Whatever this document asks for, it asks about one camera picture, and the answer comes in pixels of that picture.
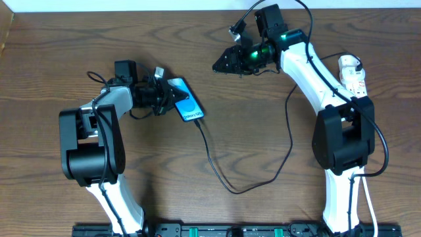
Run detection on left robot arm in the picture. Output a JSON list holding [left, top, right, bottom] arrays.
[[59, 60, 190, 236]]

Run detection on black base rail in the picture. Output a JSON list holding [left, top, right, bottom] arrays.
[[71, 222, 403, 237]]

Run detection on white power strip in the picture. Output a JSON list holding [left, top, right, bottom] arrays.
[[338, 55, 367, 98]]

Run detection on black USB charging cable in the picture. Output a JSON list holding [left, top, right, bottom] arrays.
[[193, 51, 363, 195]]

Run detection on blue Galaxy smartphone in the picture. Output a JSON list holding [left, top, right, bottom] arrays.
[[168, 78, 205, 122]]

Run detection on white charger plug adapter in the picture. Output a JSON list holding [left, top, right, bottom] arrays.
[[339, 66, 365, 84]]

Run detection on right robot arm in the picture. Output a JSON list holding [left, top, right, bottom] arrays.
[[212, 5, 375, 236]]

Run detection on white power strip cord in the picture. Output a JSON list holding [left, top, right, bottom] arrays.
[[360, 166, 379, 237]]

